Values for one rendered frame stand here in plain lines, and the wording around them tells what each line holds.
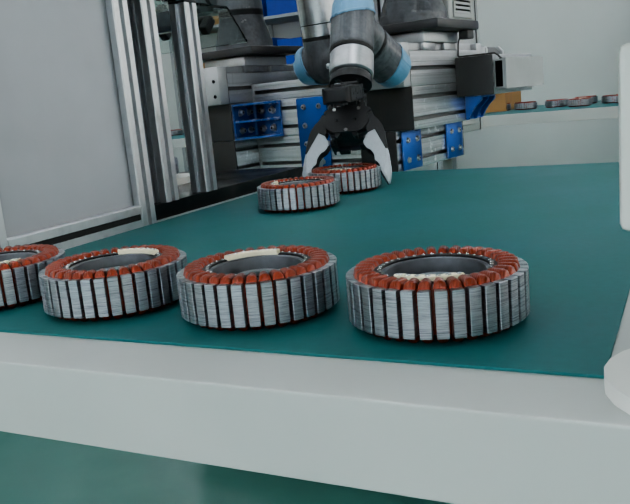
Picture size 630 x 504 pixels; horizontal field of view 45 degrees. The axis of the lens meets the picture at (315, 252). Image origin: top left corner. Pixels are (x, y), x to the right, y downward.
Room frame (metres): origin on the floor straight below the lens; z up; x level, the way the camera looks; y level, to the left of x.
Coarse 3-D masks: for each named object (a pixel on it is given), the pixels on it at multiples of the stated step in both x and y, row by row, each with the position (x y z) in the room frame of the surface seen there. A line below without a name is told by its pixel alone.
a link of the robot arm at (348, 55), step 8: (336, 48) 1.29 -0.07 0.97; (344, 48) 1.28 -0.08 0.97; (352, 48) 1.27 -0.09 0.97; (360, 48) 1.27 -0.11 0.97; (368, 48) 1.29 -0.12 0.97; (336, 56) 1.28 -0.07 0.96; (344, 56) 1.27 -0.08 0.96; (352, 56) 1.26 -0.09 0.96; (360, 56) 1.27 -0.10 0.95; (368, 56) 1.28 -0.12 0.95; (328, 64) 1.31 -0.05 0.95; (336, 64) 1.27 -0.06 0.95; (344, 64) 1.26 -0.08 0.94; (352, 64) 1.26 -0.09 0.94; (360, 64) 1.26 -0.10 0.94; (368, 64) 1.27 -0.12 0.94
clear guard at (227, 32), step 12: (156, 0) 1.19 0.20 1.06; (168, 0) 1.22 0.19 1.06; (156, 12) 1.32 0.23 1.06; (204, 12) 1.38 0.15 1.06; (216, 12) 1.38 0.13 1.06; (228, 12) 1.37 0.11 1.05; (204, 24) 1.41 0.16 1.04; (216, 24) 1.40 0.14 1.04; (228, 24) 1.39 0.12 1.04; (168, 36) 1.46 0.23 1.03; (204, 36) 1.43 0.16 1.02; (216, 36) 1.42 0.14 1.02; (228, 36) 1.41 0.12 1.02; (240, 36) 1.41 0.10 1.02; (168, 48) 1.48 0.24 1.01
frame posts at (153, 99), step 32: (128, 0) 1.07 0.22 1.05; (192, 0) 1.17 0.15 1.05; (192, 32) 1.17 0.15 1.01; (160, 64) 1.08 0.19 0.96; (192, 64) 1.15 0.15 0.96; (160, 96) 1.08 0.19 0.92; (192, 96) 1.15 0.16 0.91; (160, 128) 1.06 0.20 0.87; (192, 128) 1.16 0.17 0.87; (160, 160) 1.06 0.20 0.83; (192, 160) 1.16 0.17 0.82; (160, 192) 1.06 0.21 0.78; (192, 192) 1.16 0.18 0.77
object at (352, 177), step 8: (320, 168) 1.19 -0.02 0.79; (328, 168) 1.20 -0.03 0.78; (336, 168) 1.20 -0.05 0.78; (344, 168) 1.14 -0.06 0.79; (352, 168) 1.13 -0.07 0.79; (360, 168) 1.13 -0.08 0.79; (368, 168) 1.13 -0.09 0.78; (376, 168) 1.14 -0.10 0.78; (336, 176) 1.12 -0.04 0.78; (344, 176) 1.12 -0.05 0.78; (352, 176) 1.12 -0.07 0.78; (360, 176) 1.12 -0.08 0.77; (368, 176) 1.13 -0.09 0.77; (376, 176) 1.14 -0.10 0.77; (344, 184) 1.12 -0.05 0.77; (352, 184) 1.12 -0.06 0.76; (360, 184) 1.12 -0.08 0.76; (368, 184) 1.13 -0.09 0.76; (376, 184) 1.14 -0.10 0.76; (344, 192) 1.12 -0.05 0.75; (352, 192) 1.12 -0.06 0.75
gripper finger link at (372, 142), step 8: (368, 136) 1.20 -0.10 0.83; (376, 136) 1.19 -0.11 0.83; (368, 144) 1.19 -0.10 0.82; (376, 144) 1.19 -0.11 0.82; (376, 152) 1.18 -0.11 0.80; (384, 152) 1.18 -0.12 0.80; (376, 160) 1.17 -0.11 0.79; (384, 160) 1.17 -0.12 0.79; (384, 168) 1.16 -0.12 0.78; (384, 176) 1.16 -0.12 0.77
